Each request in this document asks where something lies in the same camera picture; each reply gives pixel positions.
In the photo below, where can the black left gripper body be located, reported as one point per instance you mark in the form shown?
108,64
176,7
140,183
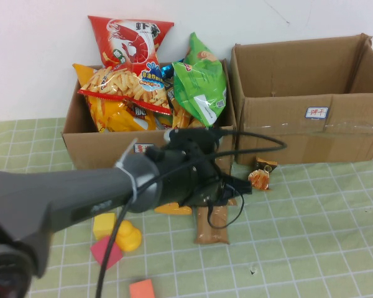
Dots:
217,189

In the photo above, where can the long plain brown snack pack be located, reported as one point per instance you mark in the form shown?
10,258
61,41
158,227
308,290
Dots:
213,232

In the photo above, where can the small orange black snack packet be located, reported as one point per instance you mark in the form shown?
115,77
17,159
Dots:
262,180

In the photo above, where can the yellow cracker pack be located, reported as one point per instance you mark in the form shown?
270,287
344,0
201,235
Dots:
174,210

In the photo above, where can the yellow rubber duck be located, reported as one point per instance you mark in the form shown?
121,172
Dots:
129,239

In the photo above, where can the dark orange fries snack bag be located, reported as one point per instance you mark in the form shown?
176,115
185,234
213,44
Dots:
183,119

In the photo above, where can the green snack bag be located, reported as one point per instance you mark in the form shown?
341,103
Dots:
202,83

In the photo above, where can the blue foil snack bag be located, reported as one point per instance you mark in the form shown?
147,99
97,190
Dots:
166,69

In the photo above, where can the white zip tie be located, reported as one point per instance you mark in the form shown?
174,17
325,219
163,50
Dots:
131,183

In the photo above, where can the large plain cardboard box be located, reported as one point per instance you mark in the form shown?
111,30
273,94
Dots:
298,149

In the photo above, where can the yellow glossy chips bag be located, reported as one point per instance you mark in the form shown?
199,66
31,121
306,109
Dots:
127,122

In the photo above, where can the yellow foam cube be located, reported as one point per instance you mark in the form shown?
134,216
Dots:
102,225

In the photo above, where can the pink foam cube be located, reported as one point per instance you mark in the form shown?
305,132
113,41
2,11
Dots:
115,255

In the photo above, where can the white label on plain box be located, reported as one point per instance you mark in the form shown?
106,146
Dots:
316,112

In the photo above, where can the orange foam block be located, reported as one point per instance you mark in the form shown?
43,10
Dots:
141,289

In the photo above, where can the cardboard box printed F2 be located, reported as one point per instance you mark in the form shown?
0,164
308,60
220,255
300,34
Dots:
90,149

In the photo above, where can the yellow fries chips bag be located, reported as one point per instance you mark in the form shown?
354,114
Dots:
96,118

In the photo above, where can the red shrimp chips bag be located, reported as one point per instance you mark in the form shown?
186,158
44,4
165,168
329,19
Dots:
133,40

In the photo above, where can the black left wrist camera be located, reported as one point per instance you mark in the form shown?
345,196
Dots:
192,139

